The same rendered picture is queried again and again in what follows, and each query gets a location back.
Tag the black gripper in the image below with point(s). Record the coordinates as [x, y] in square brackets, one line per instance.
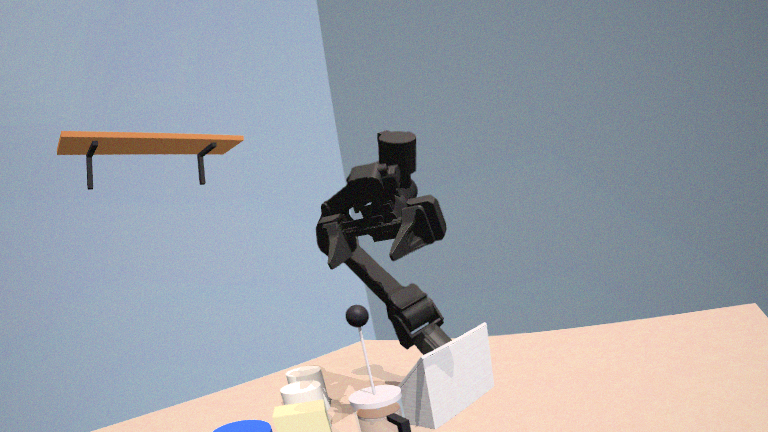
[413, 223]

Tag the pale yellow block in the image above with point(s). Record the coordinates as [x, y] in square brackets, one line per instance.
[302, 417]

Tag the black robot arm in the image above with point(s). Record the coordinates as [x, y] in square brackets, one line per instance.
[407, 307]

